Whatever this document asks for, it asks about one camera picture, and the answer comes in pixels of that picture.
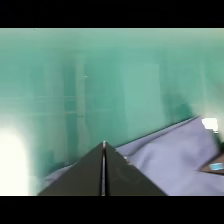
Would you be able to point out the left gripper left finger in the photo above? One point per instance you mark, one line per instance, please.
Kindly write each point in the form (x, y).
(81, 176)

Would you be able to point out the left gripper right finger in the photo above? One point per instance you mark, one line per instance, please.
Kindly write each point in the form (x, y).
(128, 178)

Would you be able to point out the lavender grey shirt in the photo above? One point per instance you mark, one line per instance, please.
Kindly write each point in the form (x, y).
(176, 156)

